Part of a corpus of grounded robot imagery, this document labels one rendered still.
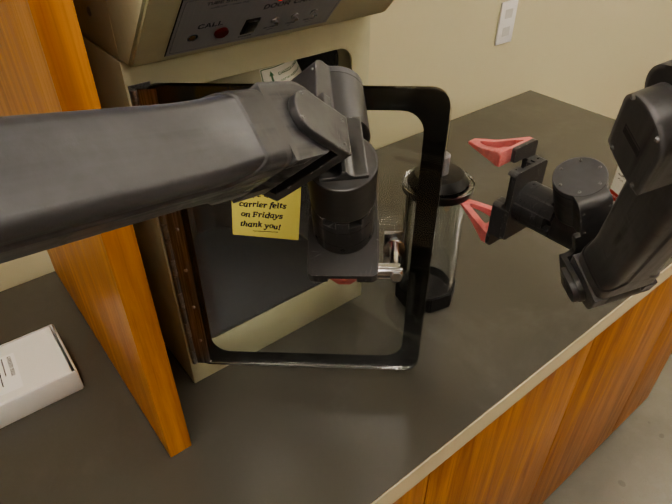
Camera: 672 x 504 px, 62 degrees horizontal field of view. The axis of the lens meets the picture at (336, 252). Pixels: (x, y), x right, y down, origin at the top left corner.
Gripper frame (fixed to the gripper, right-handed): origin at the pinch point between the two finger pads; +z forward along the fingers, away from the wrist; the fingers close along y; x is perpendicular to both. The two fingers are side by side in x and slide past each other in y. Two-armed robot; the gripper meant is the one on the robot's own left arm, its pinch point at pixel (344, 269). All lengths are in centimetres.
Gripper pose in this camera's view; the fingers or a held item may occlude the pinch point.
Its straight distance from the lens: 60.9
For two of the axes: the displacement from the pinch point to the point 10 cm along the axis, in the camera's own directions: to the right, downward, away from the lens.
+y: -0.3, 8.9, -4.6
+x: 10.0, 0.1, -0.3
